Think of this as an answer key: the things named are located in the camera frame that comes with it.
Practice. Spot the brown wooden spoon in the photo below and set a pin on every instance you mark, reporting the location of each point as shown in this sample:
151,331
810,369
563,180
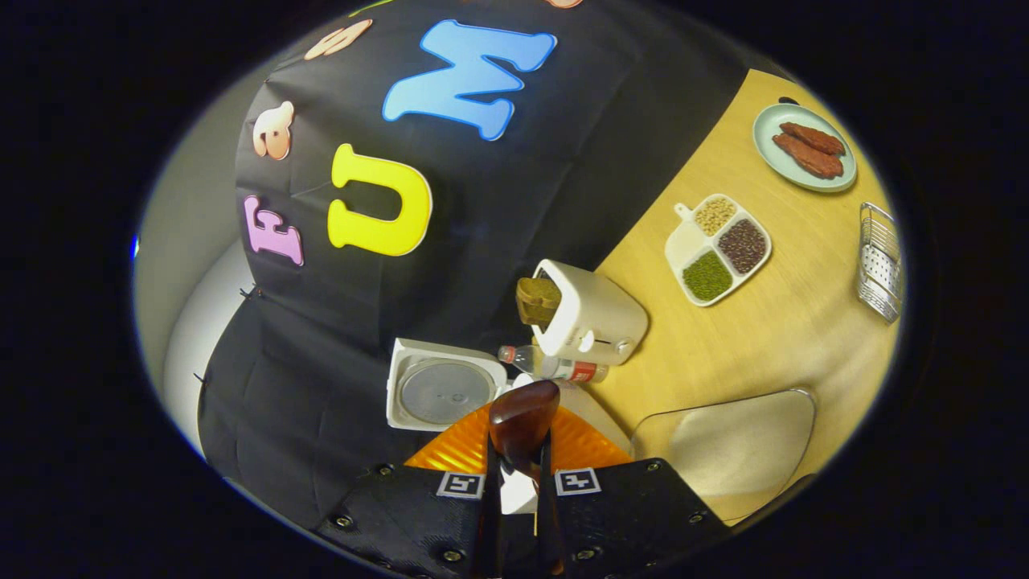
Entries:
522,418

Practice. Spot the white rice cooker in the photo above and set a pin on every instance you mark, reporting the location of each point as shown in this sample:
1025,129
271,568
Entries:
442,390

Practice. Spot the white divided dish of beans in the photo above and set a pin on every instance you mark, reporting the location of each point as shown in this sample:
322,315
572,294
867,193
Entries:
718,249

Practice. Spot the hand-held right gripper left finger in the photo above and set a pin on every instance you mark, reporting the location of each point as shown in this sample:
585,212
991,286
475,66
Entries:
410,515

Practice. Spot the pale green plate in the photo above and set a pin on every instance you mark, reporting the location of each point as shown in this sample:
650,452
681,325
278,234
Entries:
772,129

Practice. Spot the black backdrop cloth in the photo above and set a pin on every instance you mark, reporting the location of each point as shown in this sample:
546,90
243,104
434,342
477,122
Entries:
482,209

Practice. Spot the white toaster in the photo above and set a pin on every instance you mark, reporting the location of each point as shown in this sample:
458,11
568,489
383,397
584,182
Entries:
599,318

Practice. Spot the brown bread slice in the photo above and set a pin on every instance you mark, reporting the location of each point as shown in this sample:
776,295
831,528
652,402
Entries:
537,301

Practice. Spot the clear water bottle red label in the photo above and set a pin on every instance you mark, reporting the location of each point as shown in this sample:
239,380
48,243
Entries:
555,367

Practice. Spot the reddish brown sausage piece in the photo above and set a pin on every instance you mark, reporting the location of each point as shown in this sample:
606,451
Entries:
813,138
808,158

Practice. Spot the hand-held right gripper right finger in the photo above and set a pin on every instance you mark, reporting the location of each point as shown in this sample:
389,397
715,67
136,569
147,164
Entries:
627,515

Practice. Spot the clear box of white rice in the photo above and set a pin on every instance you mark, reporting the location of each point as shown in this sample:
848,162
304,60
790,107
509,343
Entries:
739,442

